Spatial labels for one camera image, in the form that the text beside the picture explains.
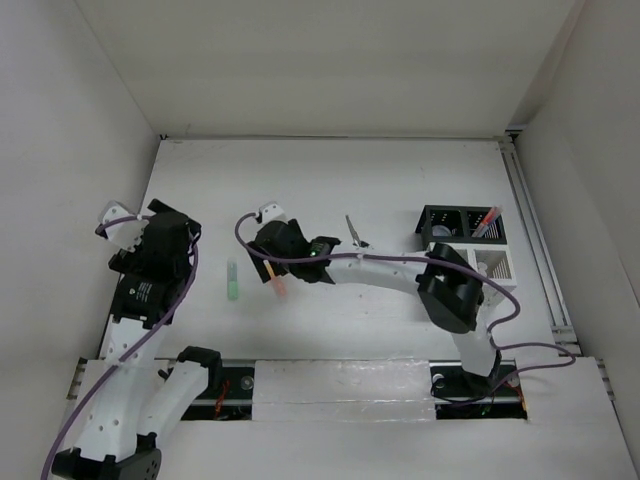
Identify orange highlighter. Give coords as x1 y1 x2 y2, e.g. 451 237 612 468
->
263 260 287 298

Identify paper clip jar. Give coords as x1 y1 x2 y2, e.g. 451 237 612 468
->
431 224 456 238

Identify yellow highlighter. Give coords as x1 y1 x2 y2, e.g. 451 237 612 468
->
477 262 489 277

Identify red pen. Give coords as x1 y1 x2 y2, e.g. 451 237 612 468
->
474 208 499 237

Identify orange pen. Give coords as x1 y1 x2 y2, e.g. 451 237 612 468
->
478 204 504 237

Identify blue pen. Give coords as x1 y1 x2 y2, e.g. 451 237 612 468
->
472 211 494 238

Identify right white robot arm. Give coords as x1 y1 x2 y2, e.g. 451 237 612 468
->
244 220 502 398

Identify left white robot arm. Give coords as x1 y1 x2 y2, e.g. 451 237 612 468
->
41 199 223 479

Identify green highlighter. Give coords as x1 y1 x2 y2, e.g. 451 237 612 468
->
227 258 239 301

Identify black organizer box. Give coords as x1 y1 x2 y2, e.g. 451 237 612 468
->
415 205 507 248

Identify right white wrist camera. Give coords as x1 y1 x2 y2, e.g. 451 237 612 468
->
256 201 287 225

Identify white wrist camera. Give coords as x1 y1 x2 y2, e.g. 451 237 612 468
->
256 201 287 225
95 200 148 252

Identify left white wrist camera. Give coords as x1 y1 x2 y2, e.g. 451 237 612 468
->
95 200 148 252

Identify black handled scissors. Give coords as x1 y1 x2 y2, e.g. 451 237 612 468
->
345 214 370 248

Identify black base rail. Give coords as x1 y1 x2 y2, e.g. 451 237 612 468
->
182 359 528 423

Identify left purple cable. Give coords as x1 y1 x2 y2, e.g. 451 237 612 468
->
39 214 200 480

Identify purple cable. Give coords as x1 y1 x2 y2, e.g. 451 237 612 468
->
234 210 579 396
39 214 200 480

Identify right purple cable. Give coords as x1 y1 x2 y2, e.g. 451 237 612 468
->
234 210 579 396

